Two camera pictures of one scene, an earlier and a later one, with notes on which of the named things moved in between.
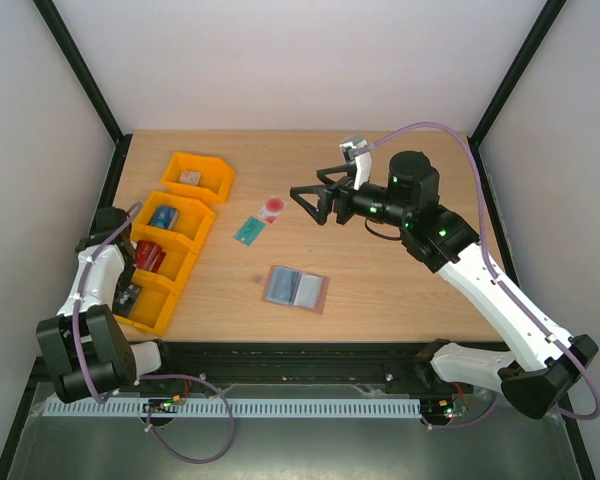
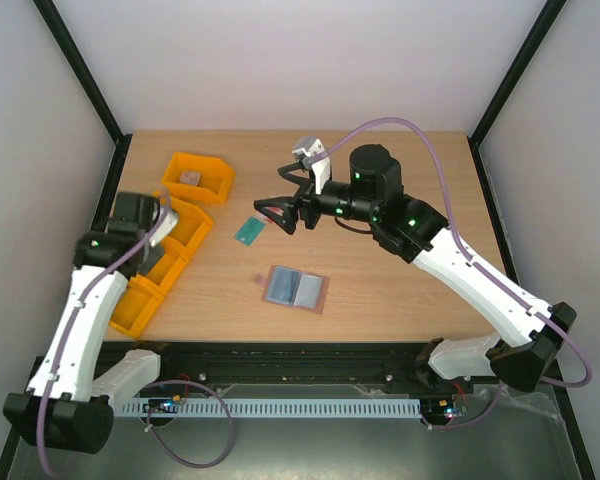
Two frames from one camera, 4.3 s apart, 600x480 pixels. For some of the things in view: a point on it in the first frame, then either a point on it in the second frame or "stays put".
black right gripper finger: [349, 168] to [299, 175]
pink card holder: [296, 289] stays put
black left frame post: [90, 84] stays put
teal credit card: [249, 230] stays put
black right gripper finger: [324, 201] to [283, 211]
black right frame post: [546, 19] stays put
